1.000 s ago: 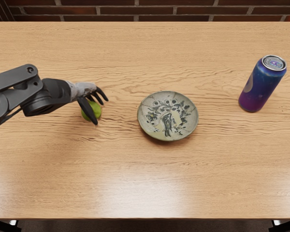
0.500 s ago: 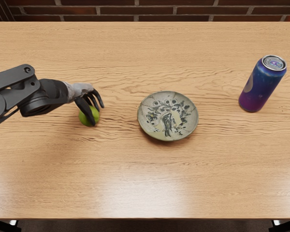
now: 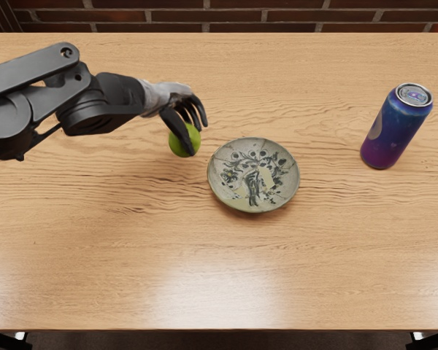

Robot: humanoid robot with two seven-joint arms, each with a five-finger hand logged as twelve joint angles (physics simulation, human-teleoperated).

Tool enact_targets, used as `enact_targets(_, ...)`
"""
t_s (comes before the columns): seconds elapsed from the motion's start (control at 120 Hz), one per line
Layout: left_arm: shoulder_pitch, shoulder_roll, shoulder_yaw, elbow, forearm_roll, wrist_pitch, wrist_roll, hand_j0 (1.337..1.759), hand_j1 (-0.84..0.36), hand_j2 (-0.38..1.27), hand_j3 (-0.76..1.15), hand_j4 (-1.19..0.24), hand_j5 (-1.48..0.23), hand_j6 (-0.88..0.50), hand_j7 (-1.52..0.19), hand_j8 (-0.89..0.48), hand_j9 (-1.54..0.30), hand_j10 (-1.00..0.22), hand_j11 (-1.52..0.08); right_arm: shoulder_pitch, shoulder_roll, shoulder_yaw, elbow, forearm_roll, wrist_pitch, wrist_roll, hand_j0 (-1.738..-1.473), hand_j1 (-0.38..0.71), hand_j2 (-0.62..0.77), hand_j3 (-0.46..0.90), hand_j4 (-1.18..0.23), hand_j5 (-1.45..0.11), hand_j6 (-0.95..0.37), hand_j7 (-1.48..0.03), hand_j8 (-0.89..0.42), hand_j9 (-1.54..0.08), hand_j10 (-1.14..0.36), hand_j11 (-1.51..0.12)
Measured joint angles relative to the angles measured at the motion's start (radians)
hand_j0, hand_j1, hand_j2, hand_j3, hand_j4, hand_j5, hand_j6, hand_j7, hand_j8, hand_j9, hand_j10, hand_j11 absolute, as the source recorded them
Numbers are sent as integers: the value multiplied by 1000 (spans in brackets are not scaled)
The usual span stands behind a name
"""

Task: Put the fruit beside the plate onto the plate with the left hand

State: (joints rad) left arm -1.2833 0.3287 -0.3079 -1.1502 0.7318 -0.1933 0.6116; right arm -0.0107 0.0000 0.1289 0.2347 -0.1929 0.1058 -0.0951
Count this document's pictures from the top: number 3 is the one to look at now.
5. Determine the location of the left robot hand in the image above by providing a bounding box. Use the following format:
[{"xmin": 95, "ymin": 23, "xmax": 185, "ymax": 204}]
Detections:
[{"xmin": 137, "ymin": 78, "xmax": 209, "ymax": 158}]

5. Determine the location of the green lime fruit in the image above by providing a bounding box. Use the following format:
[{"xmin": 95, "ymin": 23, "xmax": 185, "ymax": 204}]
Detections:
[{"xmin": 168, "ymin": 122, "xmax": 202, "ymax": 158}]

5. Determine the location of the patterned ceramic plate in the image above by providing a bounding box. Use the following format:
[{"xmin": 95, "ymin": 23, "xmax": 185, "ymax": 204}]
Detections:
[{"xmin": 207, "ymin": 136, "xmax": 301, "ymax": 214}]

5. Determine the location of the blue purple drink can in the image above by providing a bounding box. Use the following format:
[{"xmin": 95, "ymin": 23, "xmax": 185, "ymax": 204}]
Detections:
[{"xmin": 360, "ymin": 82, "xmax": 434, "ymax": 170}]

